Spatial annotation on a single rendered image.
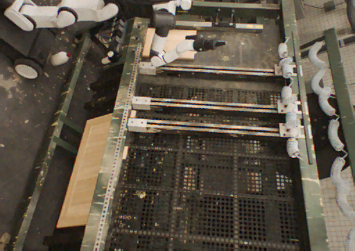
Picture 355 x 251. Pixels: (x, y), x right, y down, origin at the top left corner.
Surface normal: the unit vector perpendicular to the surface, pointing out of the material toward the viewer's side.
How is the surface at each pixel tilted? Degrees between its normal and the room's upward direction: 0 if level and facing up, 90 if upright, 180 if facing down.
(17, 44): 0
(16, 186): 0
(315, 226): 59
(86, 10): 90
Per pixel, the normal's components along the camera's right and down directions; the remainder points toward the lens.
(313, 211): -0.01, -0.54
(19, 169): 0.85, -0.22
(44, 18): -0.09, 0.84
